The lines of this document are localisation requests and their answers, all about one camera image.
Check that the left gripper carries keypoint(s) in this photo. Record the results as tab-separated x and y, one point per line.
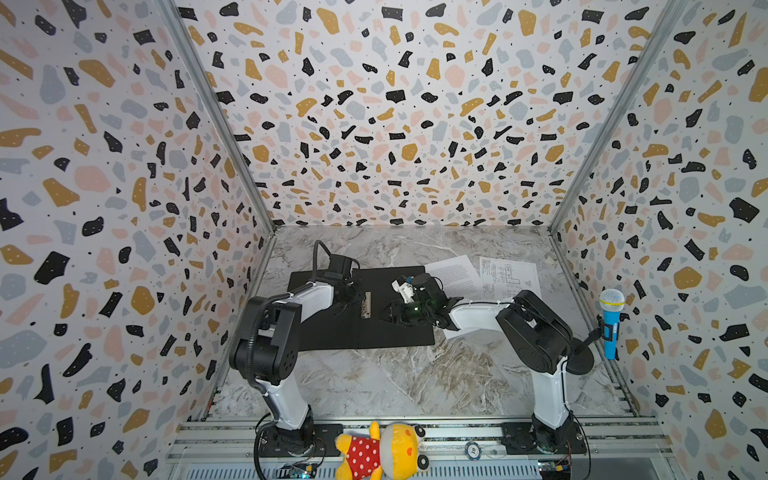
357	295

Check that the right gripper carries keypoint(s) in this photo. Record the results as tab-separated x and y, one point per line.
405	304

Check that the orange and black folder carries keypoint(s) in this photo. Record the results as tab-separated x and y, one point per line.
365	324

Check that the technical drawing paper sheet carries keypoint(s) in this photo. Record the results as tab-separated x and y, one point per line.
504	279

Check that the text printed paper sheet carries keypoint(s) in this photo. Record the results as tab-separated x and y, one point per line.
457	277

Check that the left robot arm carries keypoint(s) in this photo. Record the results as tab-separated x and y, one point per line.
266	347

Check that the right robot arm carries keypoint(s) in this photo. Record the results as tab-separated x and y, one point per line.
542	341

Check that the yellow plush toy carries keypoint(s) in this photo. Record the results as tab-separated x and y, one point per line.
391	451

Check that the black microphone stand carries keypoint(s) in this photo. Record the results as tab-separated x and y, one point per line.
581	358

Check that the blue toy microphone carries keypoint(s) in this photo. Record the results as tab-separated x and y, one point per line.
612	302

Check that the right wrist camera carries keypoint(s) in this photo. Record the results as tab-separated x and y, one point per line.
403	286

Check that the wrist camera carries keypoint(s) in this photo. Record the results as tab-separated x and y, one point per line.
403	286
341	266

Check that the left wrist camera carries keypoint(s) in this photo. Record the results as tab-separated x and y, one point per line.
341	266

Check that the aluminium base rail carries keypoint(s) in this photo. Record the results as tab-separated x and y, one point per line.
454	447

